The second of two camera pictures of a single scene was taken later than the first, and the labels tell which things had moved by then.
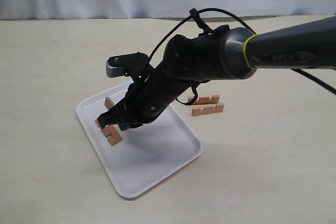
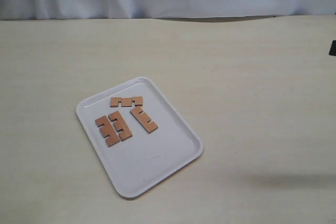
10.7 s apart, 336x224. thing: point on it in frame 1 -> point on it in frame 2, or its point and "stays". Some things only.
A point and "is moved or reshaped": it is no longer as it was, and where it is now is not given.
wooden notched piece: (111, 132) is moved or reshaped
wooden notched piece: (108, 103) is moved or reshaped
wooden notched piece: (197, 111) -> (107, 129)
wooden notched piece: (215, 98) -> (119, 125)
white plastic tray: (146, 153) stays
